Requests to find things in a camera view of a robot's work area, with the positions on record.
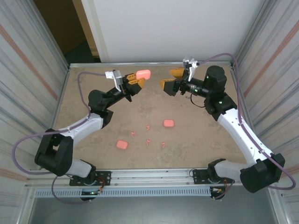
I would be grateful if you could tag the pink earbud charging case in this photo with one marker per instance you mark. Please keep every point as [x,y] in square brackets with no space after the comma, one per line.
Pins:
[168,123]
[122,144]
[143,74]

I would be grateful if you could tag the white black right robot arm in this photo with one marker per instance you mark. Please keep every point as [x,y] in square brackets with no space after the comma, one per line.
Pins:
[245,137]

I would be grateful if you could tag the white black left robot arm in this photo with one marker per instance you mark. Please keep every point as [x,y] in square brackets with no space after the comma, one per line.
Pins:
[77,126]

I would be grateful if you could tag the brown wooden door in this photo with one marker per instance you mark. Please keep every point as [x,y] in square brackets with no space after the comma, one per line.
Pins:
[60,23]

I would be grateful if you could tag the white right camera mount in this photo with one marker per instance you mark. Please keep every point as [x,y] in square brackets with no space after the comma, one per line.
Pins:
[192,70]

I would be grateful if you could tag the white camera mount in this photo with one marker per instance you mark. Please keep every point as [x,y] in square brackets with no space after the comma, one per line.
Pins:
[192,70]
[109,74]

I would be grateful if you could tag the aluminium table edge rail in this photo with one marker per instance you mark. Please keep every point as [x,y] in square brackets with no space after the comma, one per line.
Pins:
[140,63]
[66,74]
[245,109]

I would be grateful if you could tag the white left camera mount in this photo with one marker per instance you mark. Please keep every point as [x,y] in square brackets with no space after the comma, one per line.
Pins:
[109,74]

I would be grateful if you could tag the aluminium corner post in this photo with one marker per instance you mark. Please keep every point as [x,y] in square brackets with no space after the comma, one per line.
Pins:
[250,35]
[51,37]

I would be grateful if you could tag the white door frame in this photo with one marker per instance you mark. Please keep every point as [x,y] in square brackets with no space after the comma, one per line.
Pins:
[93,28]

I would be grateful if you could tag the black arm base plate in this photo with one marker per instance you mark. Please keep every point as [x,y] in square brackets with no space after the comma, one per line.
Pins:
[198,175]
[105,175]

